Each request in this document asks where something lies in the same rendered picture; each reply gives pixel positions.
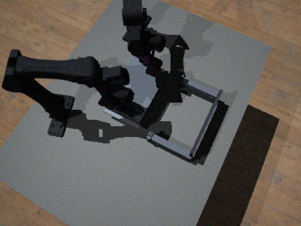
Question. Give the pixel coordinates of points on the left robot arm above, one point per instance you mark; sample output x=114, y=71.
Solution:
x=134, y=18

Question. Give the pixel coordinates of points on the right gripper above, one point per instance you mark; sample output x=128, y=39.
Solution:
x=111, y=106

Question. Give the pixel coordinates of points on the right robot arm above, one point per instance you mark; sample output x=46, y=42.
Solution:
x=83, y=70

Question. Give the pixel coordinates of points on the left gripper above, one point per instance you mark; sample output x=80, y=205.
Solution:
x=145, y=55

